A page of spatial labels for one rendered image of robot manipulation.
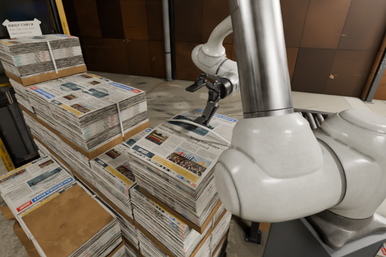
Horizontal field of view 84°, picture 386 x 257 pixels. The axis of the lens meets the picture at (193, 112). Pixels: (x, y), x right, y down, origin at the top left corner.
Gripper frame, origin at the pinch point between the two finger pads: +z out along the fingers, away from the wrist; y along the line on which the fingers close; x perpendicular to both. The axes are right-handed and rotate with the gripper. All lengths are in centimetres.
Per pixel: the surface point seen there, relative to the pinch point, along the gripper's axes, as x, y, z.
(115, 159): 38, 33, 12
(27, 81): 106, 7, 16
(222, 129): -7.5, 10.3, -7.4
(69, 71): 106, 8, -7
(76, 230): 37, 54, 38
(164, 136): 6.4, 9.4, 8.2
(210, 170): -15.0, 10.1, 11.9
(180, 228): -8.4, 33.1, 19.8
